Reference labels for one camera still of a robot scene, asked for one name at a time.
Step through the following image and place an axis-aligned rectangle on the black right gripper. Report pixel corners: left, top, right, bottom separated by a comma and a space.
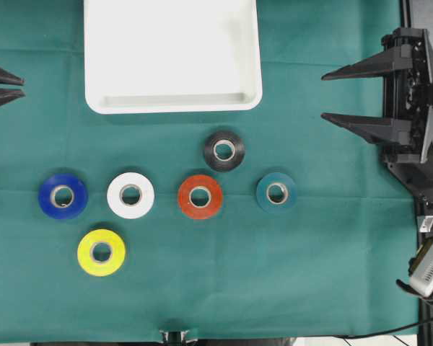
321, 27, 433, 164

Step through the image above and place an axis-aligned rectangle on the blue tape roll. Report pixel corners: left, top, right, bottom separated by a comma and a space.
38, 174, 88, 220

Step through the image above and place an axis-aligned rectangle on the white tape roll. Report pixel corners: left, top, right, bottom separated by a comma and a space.
107, 172, 155, 219

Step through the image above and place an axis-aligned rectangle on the black tape roll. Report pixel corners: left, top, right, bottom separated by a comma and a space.
204, 130, 245, 172

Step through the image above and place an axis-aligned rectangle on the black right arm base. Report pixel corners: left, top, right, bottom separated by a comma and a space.
386, 141, 433, 208

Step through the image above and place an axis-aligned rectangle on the teal tape roll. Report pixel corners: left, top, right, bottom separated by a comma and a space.
255, 172, 298, 214

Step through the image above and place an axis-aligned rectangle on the yellow tape roll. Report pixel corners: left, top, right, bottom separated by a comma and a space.
76, 229, 126, 277

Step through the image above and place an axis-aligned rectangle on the red tape roll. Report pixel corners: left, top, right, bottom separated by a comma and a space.
178, 174, 224, 220

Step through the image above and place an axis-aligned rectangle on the white plastic tray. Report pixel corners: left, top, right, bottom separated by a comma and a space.
83, 1, 263, 115

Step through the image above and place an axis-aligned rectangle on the grey perforated box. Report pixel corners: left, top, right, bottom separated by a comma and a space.
409, 243, 433, 297

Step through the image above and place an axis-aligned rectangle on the black cable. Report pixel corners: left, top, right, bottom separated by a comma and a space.
337, 312, 433, 339

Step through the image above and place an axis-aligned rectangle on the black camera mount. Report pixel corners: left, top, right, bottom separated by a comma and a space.
159, 330, 188, 346

